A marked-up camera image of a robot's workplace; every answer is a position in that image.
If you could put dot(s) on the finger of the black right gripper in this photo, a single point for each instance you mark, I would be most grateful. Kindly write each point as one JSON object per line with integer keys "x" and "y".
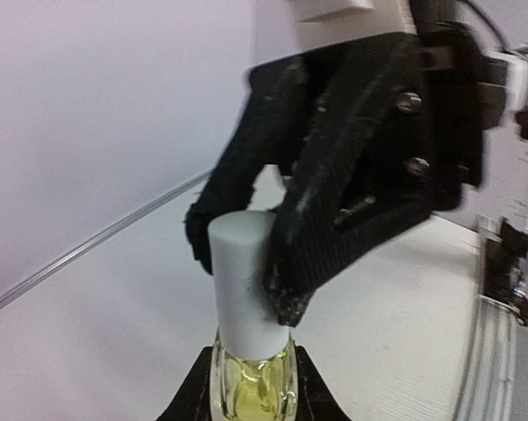
{"x": 270, "y": 132}

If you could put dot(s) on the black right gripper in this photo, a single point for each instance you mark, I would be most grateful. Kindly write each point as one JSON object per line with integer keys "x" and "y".
{"x": 394, "y": 126}

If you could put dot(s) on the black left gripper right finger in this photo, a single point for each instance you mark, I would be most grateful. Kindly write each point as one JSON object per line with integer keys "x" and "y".
{"x": 315, "y": 401}

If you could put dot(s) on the yellow nail polish bottle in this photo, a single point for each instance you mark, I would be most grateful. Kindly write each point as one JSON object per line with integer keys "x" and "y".
{"x": 253, "y": 390}

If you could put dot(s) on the white nail polish cap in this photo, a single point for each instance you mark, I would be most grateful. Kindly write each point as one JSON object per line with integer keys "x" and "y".
{"x": 239, "y": 243}

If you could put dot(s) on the aluminium table edge rail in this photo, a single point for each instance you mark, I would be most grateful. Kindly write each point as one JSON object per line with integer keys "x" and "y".
{"x": 486, "y": 389}

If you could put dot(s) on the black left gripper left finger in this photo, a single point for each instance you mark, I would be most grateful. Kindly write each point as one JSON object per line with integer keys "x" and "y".
{"x": 192, "y": 400}

